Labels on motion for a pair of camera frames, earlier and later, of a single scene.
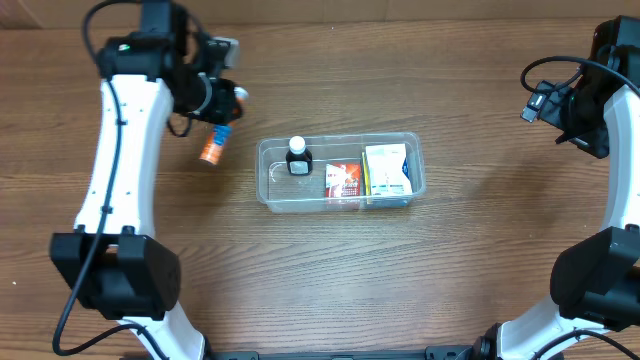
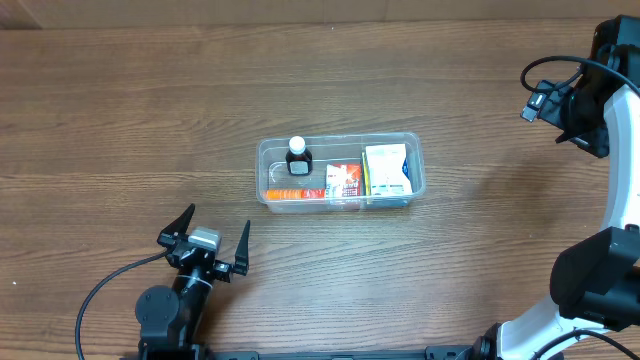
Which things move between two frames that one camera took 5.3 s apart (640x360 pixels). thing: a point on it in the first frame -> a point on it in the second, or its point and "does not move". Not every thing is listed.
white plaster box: [386, 170] does not move
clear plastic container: [322, 172] does not move
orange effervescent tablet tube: [221, 133] -> [279, 194]
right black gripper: [596, 137] does not move
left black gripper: [218, 87] -> [242, 252]
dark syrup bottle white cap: [299, 159] does not move
